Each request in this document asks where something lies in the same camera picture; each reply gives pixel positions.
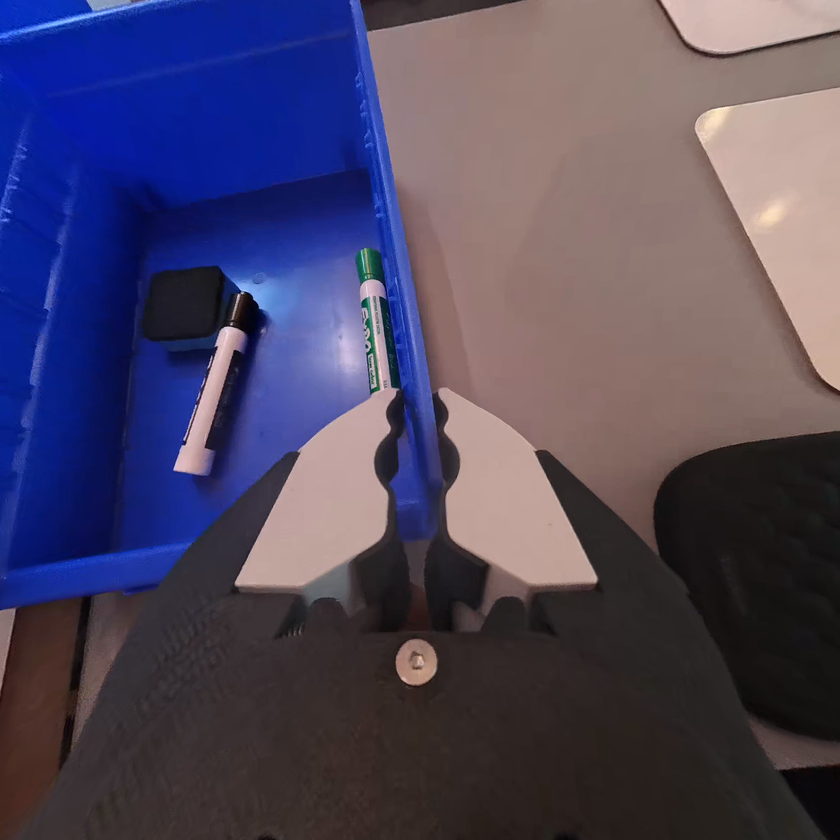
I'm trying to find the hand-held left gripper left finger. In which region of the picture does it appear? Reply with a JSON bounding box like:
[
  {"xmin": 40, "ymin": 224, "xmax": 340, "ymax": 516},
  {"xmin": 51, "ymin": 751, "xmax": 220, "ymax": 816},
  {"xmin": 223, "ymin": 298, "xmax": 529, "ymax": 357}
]
[{"xmin": 234, "ymin": 388, "xmax": 410, "ymax": 626}]

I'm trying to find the blue plastic storage bin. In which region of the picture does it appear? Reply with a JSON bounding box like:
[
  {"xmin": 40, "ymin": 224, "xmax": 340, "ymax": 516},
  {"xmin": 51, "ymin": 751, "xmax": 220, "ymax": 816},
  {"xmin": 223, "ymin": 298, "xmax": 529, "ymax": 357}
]
[{"xmin": 0, "ymin": 0, "xmax": 442, "ymax": 608}]

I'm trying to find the black dry erase marker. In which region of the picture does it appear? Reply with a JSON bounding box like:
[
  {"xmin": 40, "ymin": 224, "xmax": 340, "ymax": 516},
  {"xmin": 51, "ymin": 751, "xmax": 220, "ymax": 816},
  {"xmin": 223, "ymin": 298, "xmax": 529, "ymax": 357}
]
[{"xmin": 173, "ymin": 292, "xmax": 258, "ymax": 476}]

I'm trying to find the blue whiteboard eraser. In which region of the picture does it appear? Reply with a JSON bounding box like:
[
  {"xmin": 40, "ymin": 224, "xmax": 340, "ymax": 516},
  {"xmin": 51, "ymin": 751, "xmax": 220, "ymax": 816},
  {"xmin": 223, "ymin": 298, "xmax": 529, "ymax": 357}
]
[{"xmin": 141, "ymin": 266, "xmax": 238, "ymax": 352}]

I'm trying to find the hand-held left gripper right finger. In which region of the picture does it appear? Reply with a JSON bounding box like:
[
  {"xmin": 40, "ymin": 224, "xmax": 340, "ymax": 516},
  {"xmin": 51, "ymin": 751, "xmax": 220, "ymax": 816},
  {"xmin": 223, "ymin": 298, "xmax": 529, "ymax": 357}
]
[{"xmin": 425, "ymin": 387, "xmax": 599, "ymax": 626}]

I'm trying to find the white metal desk stand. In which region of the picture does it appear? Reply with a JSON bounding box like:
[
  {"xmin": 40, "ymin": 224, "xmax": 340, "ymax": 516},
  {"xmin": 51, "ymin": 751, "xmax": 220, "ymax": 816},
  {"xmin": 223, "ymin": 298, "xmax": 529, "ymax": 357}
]
[{"xmin": 656, "ymin": 0, "xmax": 840, "ymax": 56}]

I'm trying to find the white whiteboard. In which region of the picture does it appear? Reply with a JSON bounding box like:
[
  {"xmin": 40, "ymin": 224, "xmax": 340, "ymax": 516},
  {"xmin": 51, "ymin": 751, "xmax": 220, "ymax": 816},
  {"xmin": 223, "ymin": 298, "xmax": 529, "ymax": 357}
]
[{"xmin": 694, "ymin": 98, "xmax": 840, "ymax": 395}]

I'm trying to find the black textured cushion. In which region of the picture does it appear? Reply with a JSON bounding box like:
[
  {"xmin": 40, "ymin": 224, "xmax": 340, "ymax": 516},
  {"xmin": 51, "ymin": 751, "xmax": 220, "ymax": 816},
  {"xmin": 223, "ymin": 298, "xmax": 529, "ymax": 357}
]
[{"xmin": 654, "ymin": 432, "xmax": 840, "ymax": 742}]

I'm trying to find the green dry erase marker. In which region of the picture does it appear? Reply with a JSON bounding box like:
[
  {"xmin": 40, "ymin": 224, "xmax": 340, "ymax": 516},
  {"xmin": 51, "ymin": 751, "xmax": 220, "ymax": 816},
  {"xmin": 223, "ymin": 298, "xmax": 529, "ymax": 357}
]
[{"xmin": 355, "ymin": 248, "xmax": 403, "ymax": 398}]

